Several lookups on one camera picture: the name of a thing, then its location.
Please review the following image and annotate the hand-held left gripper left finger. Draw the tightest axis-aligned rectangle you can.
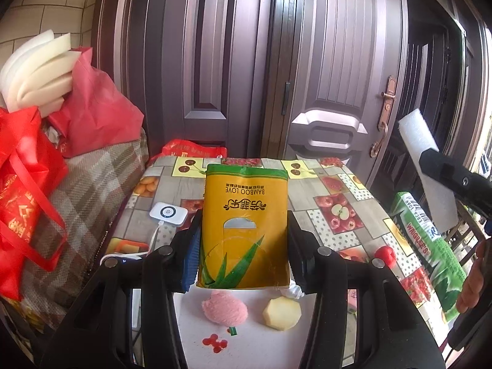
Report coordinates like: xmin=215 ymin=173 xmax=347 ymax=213
xmin=40 ymin=211 xmax=203 ymax=369

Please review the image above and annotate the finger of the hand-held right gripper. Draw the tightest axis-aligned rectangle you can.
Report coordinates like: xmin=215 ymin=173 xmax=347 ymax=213
xmin=418 ymin=148 xmax=492 ymax=205

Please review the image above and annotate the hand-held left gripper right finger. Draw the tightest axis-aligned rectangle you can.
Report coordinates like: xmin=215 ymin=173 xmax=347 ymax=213
xmin=288 ymin=211 xmax=450 ymax=369

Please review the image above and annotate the white foam strip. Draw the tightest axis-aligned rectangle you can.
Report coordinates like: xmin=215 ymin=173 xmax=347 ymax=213
xmin=398 ymin=108 xmax=460 ymax=233

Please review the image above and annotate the yellow tissue packet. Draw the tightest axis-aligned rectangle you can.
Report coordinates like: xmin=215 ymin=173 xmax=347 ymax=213
xmin=195 ymin=163 xmax=291 ymax=291

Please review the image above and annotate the red plush toy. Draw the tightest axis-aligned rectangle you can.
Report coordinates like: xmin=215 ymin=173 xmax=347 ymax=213
xmin=374 ymin=245 xmax=396 ymax=270

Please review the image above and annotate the white tray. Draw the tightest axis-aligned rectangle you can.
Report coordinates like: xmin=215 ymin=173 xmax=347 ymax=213
xmin=171 ymin=288 xmax=320 ymax=369

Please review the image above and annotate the person's right hand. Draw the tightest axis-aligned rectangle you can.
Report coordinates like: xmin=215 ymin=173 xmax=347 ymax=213
xmin=455 ymin=240 xmax=490 ymax=314

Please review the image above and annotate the white pocket router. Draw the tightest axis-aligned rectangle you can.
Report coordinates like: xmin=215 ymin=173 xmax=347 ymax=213
xmin=149 ymin=202 xmax=189 ymax=224

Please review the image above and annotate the wooden chair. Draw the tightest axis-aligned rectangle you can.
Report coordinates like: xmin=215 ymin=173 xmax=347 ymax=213
xmin=450 ymin=200 xmax=492 ymax=254

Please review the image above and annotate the yellow toy potato piece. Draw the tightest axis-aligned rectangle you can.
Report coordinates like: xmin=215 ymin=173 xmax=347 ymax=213
xmin=262 ymin=297 xmax=302 ymax=331

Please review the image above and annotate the pink plush toy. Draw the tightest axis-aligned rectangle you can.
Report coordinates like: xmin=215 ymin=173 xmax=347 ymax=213
xmin=202 ymin=291 xmax=248 ymax=325

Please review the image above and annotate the green printed pillow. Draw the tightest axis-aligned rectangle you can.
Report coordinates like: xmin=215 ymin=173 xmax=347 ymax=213
xmin=390 ymin=191 xmax=467 ymax=313

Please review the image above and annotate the red printed package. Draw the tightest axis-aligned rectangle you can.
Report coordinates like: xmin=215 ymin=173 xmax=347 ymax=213
xmin=161 ymin=138 xmax=228 ymax=159

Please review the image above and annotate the plaid blanket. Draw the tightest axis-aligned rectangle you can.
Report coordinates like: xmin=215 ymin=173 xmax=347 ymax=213
xmin=0 ymin=129 xmax=150 ymax=331

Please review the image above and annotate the dark red plastic bag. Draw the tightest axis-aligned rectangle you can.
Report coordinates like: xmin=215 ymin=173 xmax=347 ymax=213
xmin=48 ymin=46 xmax=146 ymax=159

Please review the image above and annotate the red gift bag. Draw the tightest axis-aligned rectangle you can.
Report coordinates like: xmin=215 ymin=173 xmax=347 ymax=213
xmin=0 ymin=107 xmax=70 ymax=302

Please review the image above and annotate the brown metal door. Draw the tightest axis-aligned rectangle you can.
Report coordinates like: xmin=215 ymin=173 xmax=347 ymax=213
xmin=90 ymin=0 xmax=492 ymax=187

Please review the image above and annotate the stack of white foam pieces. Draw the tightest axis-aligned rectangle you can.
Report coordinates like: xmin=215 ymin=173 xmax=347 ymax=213
xmin=0 ymin=30 xmax=74 ymax=118

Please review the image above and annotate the white cable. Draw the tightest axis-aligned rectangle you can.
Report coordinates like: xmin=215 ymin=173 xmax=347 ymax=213
xmin=100 ymin=221 xmax=164 ymax=267

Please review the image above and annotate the copper door handle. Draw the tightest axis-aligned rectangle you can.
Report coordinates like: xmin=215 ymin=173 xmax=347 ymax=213
xmin=370 ymin=76 xmax=397 ymax=158

